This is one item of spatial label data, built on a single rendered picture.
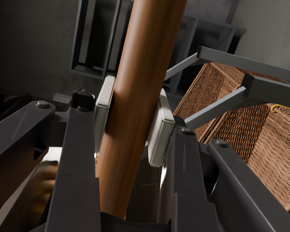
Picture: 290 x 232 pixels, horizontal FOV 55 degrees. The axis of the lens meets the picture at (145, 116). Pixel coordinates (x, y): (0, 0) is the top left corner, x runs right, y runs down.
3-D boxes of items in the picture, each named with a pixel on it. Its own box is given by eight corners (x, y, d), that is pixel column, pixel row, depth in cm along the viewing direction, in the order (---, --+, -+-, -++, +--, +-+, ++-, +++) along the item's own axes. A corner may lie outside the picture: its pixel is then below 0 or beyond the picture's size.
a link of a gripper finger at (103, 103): (98, 155, 16) (85, 153, 16) (108, 113, 22) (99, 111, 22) (109, 106, 15) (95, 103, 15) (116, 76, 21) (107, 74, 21)
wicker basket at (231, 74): (231, 187, 132) (175, 175, 129) (205, 134, 184) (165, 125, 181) (274, 91, 115) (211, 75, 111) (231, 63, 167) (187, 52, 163)
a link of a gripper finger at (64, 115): (83, 156, 14) (21, 144, 13) (95, 119, 18) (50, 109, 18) (88, 129, 13) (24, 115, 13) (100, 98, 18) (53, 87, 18)
